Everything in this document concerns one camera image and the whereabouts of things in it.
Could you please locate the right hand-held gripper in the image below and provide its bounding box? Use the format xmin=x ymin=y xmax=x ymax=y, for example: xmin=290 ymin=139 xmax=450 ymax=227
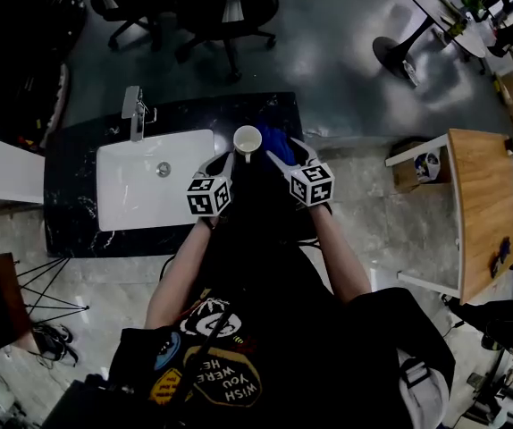
xmin=265 ymin=137 xmax=336 ymax=208

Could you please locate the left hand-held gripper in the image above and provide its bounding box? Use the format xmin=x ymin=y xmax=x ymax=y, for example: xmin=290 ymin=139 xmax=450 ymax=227
xmin=186 ymin=150 xmax=237 ymax=218

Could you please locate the blue cloth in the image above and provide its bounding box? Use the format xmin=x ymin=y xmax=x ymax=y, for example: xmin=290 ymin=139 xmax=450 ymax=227
xmin=256 ymin=121 xmax=299 ymax=167

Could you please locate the white mug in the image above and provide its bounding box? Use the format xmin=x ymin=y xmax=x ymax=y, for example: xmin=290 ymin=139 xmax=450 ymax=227
xmin=232 ymin=124 xmax=264 ymax=164

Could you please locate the person's right forearm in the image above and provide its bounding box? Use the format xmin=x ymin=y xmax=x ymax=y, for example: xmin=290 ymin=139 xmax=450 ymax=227
xmin=310 ymin=203 xmax=373 ymax=306

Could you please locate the person's left forearm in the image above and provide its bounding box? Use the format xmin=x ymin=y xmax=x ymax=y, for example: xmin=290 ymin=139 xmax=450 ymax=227
xmin=143 ymin=214 xmax=216 ymax=331

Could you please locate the white shoulder bag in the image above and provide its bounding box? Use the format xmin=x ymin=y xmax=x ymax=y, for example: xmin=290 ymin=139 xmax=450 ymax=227
xmin=395 ymin=348 xmax=450 ymax=429

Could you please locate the white sink basin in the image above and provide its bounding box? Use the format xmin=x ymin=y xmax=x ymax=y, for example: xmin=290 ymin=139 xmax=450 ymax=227
xmin=95 ymin=128 xmax=216 ymax=233

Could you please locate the chrome faucet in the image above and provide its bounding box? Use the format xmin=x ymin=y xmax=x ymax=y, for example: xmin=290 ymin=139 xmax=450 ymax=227
xmin=121 ymin=85 xmax=159 ymax=144

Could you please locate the white bag with blue print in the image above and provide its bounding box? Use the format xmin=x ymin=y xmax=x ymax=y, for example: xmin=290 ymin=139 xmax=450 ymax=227
xmin=413 ymin=147 xmax=442 ymax=184

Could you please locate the black office chair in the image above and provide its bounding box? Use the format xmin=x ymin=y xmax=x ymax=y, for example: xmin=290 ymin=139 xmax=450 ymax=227
xmin=88 ymin=0 xmax=168 ymax=54
xmin=173 ymin=0 xmax=300 ymax=83

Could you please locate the black marble sink counter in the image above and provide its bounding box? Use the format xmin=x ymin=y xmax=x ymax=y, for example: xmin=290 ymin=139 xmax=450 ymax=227
xmin=43 ymin=90 xmax=306 ymax=259

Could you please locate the person's black printed t-shirt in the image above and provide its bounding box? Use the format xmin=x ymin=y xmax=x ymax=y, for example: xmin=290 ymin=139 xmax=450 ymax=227
xmin=107 ymin=167 xmax=458 ymax=429

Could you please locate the black tripod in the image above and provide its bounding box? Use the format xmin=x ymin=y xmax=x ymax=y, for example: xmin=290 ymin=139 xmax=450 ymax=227
xmin=13 ymin=256 xmax=91 ymax=326

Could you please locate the white panel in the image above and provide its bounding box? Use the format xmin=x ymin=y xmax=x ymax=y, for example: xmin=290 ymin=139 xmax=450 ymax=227
xmin=0 ymin=127 xmax=46 ymax=206

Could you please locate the black shelf unit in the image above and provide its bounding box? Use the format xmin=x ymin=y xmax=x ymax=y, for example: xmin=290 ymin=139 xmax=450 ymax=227
xmin=0 ymin=0 xmax=88 ymax=154

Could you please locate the blue object on desk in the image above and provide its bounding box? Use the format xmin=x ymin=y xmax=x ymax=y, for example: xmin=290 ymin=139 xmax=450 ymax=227
xmin=489 ymin=235 xmax=513 ymax=280

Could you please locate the wooden desk with white frame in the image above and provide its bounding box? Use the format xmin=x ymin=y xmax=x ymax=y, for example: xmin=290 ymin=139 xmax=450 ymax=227
xmin=383 ymin=127 xmax=513 ymax=307

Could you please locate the black cable bundle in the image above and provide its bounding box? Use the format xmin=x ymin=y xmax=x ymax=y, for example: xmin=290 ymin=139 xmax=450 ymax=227
xmin=27 ymin=321 xmax=80 ymax=369

